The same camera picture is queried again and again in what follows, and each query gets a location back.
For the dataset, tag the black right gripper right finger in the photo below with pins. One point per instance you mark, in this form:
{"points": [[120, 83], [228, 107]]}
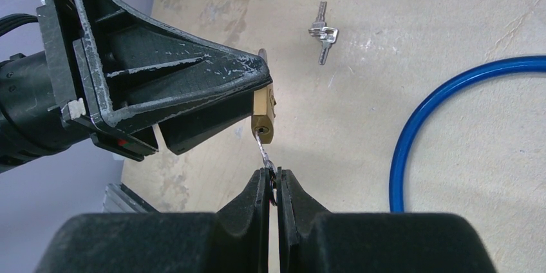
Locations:
{"points": [[314, 239]]}

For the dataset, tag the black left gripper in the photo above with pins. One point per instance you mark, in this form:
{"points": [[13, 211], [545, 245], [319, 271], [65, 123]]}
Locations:
{"points": [[111, 66]]}

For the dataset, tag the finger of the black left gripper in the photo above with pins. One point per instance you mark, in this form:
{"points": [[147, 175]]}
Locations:
{"points": [[185, 132]]}

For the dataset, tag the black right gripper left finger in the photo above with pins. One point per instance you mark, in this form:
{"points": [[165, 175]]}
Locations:
{"points": [[234, 239]]}

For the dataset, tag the small padlock key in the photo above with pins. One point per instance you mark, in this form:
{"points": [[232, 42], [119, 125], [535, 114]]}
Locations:
{"points": [[270, 167]]}

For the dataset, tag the brass padlock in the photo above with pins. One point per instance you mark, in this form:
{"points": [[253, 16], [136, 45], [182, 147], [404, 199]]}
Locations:
{"points": [[263, 114]]}

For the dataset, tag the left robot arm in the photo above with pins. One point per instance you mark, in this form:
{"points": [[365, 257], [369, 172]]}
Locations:
{"points": [[28, 130]]}

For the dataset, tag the silver key on ring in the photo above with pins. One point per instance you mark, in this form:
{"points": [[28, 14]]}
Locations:
{"points": [[319, 22]]}

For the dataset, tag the blue cable lock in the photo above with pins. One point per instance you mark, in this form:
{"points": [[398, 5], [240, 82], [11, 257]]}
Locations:
{"points": [[401, 153]]}

